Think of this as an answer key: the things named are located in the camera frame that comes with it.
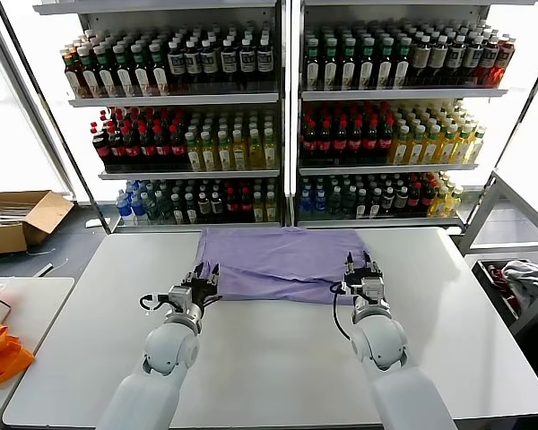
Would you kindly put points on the dark bottle pale label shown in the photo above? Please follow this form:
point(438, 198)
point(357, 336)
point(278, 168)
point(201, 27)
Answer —
point(375, 205)
point(361, 206)
point(177, 212)
point(190, 212)

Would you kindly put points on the green soda bottle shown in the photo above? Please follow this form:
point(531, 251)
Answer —
point(349, 203)
point(335, 203)
point(152, 210)

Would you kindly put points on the purple printed T-shirt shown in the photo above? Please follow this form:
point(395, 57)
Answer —
point(287, 260)

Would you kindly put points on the dark slanted metal post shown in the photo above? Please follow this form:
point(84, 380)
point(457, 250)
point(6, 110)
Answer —
point(54, 118)

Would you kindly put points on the grey metal frame cart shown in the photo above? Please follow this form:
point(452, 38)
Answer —
point(475, 219)

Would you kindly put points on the orange fabric bag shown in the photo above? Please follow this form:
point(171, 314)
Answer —
point(4, 358)

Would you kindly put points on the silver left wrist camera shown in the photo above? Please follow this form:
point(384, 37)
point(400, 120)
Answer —
point(179, 296)

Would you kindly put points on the small cola bottle red cap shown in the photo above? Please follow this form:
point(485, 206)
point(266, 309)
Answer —
point(245, 206)
point(232, 206)
point(427, 197)
point(413, 197)

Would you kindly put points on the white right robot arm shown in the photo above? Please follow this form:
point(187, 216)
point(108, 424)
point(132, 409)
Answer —
point(381, 340)

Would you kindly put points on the red tea bottle white cap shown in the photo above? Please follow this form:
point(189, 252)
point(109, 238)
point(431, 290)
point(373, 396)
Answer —
point(504, 60)
point(72, 76)

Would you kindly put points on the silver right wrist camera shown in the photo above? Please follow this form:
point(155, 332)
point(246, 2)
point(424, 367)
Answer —
point(373, 291)

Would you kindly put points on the short grey floor strip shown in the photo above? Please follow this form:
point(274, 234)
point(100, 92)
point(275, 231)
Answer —
point(45, 270)

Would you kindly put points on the yellow juice bottle green label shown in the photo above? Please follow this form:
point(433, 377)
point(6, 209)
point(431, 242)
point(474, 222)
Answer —
point(224, 156)
point(475, 150)
point(270, 154)
point(447, 148)
point(255, 154)
point(462, 148)
point(194, 157)
point(400, 150)
point(431, 150)
point(415, 150)
point(209, 157)
point(239, 154)

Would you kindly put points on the blue water bottle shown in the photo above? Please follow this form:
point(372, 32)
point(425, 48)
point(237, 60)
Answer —
point(306, 203)
point(319, 203)
point(138, 208)
point(124, 208)

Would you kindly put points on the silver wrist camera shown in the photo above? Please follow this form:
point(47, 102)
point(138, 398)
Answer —
point(373, 291)
point(179, 296)

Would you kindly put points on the grey crumpled garment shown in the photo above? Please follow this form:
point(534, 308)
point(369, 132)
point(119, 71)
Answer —
point(524, 277)

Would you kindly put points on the white foam strips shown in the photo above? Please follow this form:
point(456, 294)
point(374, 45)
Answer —
point(9, 217)

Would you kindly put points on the small dark bottle white cap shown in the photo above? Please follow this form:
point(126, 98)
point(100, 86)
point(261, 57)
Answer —
point(387, 200)
point(401, 199)
point(204, 207)
point(217, 206)

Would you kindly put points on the open cardboard box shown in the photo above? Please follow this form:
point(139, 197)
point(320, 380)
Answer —
point(49, 210)

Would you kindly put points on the dark red garment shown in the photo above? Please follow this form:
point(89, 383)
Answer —
point(497, 275)

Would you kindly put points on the grey metal shelf unit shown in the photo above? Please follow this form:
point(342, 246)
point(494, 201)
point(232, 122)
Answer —
point(385, 95)
point(184, 100)

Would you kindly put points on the dark bottle beige label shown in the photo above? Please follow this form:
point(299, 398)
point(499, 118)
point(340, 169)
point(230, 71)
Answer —
point(422, 60)
point(438, 59)

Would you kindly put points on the small white floor object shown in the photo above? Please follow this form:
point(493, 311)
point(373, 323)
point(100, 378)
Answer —
point(92, 224)

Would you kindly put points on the dark bottle blue white label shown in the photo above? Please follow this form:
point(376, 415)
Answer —
point(209, 63)
point(193, 63)
point(247, 62)
point(264, 62)
point(473, 58)
point(488, 58)
point(228, 62)
point(176, 65)
point(455, 58)

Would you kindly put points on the small yellow juice bottle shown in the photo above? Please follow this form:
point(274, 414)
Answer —
point(439, 203)
point(271, 210)
point(453, 202)
point(258, 210)

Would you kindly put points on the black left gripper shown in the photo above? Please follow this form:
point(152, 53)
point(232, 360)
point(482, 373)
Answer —
point(204, 293)

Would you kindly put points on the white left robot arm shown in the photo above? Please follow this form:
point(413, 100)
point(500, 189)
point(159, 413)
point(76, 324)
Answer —
point(170, 349)

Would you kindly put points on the dark tea bottle green cap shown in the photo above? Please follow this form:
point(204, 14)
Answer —
point(160, 77)
point(330, 71)
point(124, 78)
point(384, 71)
point(348, 71)
point(106, 78)
point(142, 77)
point(402, 71)
point(89, 78)
point(312, 71)
point(366, 71)

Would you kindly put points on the black storage bin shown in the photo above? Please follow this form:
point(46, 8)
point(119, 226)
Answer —
point(488, 286)

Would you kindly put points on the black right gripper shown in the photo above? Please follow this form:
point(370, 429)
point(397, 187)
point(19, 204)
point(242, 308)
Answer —
point(353, 284)

